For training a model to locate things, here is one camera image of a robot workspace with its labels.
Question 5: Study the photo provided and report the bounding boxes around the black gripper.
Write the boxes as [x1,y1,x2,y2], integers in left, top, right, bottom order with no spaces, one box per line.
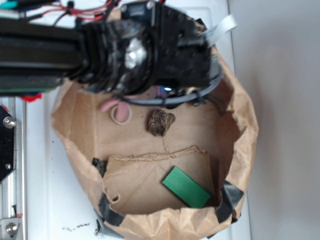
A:
[121,0,216,88]

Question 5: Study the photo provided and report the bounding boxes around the pink plush bunny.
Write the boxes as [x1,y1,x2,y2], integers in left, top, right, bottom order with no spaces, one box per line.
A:
[99,98,133,125]

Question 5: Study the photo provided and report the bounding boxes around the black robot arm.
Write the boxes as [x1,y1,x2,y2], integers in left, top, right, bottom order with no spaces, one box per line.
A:
[0,0,221,96]

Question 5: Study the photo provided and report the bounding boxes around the brown rough rock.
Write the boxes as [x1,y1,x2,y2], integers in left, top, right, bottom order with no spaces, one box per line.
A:
[147,109,176,137]

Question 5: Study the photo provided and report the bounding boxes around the brown paper bag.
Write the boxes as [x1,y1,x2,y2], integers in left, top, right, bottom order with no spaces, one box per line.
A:
[50,4,259,240]

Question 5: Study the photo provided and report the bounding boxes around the green rectangular block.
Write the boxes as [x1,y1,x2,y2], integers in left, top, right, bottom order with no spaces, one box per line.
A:
[162,166,212,209]

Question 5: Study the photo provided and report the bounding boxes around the white plastic tray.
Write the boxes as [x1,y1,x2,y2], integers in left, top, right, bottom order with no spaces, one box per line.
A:
[24,0,253,240]

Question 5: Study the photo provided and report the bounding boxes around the grey sleeved cable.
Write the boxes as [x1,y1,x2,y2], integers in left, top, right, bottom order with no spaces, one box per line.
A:
[117,72,223,108]

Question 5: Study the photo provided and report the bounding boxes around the white flat ribbon cable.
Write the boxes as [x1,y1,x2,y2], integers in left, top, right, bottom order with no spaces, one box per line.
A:
[197,14,238,41]

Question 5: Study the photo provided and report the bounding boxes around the red wires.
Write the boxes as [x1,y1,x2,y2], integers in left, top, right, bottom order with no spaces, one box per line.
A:
[14,0,121,22]

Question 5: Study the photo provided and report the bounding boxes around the black metal bracket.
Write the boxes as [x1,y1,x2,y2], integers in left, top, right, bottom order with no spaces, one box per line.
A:
[0,105,17,184]

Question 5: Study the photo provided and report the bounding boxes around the aluminium frame rail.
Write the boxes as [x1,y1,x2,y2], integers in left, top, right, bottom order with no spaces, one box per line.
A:
[0,96,28,240]

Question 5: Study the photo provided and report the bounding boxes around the silver corner bracket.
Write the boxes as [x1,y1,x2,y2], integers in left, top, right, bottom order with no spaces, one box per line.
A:
[0,217,21,240]

